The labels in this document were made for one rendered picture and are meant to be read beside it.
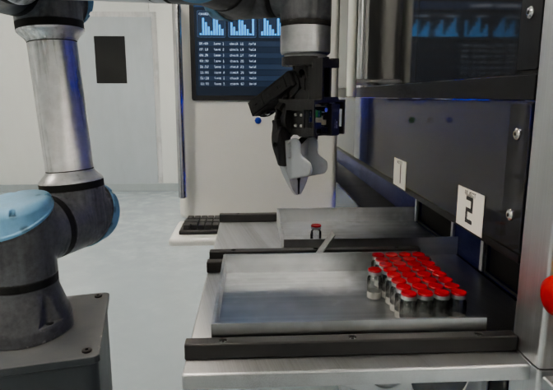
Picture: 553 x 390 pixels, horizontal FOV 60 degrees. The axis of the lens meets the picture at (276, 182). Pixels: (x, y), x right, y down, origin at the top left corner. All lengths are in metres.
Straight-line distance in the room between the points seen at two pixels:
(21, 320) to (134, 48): 5.47
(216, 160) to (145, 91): 4.70
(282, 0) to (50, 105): 0.46
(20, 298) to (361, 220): 0.75
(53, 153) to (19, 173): 5.80
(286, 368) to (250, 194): 0.99
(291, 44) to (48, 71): 0.45
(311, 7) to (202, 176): 0.90
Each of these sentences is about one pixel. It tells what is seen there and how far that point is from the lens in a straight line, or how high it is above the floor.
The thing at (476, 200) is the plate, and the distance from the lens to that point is 0.74.
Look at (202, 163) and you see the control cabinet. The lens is 1.52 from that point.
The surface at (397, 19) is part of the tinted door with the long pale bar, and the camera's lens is 1.18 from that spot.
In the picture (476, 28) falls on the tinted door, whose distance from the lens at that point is 0.79.
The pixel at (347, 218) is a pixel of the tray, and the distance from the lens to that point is 1.20.
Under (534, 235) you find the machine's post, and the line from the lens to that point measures 0.62.
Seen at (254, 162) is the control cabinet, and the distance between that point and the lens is 1.51.
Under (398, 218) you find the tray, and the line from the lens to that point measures 1.23.
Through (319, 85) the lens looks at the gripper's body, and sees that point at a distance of 0.70.
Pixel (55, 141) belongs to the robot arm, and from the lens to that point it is 0.96.
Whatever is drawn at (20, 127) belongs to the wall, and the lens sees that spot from 6.68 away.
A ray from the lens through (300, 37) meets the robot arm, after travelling 0.72.
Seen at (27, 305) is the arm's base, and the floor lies 0.85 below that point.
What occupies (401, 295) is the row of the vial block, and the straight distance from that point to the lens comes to 0.68.
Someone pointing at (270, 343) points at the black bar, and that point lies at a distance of 0.60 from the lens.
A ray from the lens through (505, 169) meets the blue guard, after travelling 0.67.
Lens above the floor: 1.19
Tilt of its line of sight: 10 degrees down
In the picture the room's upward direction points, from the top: straight up
